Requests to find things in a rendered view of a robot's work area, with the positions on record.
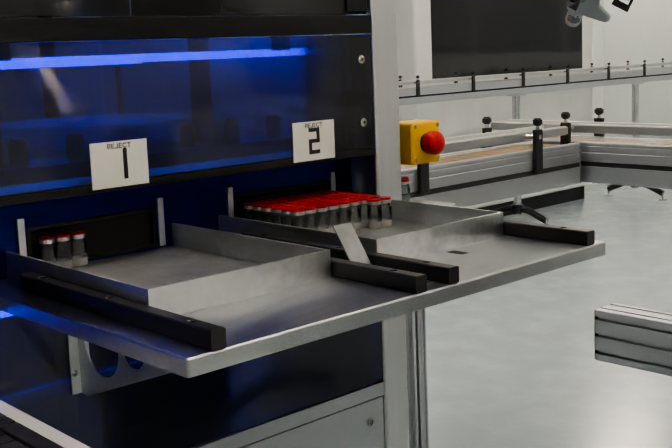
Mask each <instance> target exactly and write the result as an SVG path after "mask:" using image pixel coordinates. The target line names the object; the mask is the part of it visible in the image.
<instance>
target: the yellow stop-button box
mask: <svg viewBox="0 0 672 448"><path fill-rule="evenodd" d="M399 124H400V157H401V164H403V165H417V164H424V163H430V162H437V161H439V160H440V153H439V154H438V155H431V154H427V153H426V152H425V150H424V148H423V138H424V136H425V134H426V133H427V132H428V131H439V121H438V120H427V119H404V120H399Z"/></svg>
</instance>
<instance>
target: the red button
mask: <svg viewBox="0 0 672 448"><path fill-rule="evenodd" d="M444 147H445V138H444V136H443V134H442V133H440V132H439V131H428V132H427V133H426V134H425V136H424V138H423V148H424V150H425V152H426V153H427V154H431V155H438V154H439V153H441V152H442V151H443V149H444Z"/></svg>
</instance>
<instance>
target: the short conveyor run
mask: <svg viewBox="0 0 672 448"><path fill-rule="evenodd" d="M482 123H484V124H485V128H482V133H479V134H472V135H464V136H457V137H449V138H445V147H444V149H443V151H442V152H441V153H447V152H453V153H447V154H440V160H439V161H437V162H430V163H424V164H417V165H403V164H401V177H409V180H410V181H409V182H410V184H409V185H410V198H411V199H420V200H429V201H439V202H448V203H455V207H467V206H472V205H477V204H481V203H486V202H491V201H496V200H501V199H506V198H511V197H516V196H520V195H525V194H530V193H535V192H540V191H545V190H550V189H555V188H559V187H564V186H569V185H574V184H579V183H581V146H580V143H579V142H575V143H568V144H562V145H555V144H543V138H549V137H556V136H563V135H566V134H568V127H566V126H560V127H553V128H546V129H544V125H541V124H543V119H541V118H534V119H533V124H534V126H532V127H525V128H517V129H510V130H502V131H495V132H492V127H489V124H490V123H492V118H490V117H483V118H482ZM529 140H533V141H529ZM522 141H528V142H522ZM515 142H521V143H515ZM508 143H514V144H508ZM501 144H508V145H501ZM495 145H501V146H495ZM492 146H494V147H492ZM481 147H482V148H481ZM474 148H480V149H474ZM467 149H474V150H467ZM461 150H467V151H461ZM454 151H460V152H454Z"/></svg>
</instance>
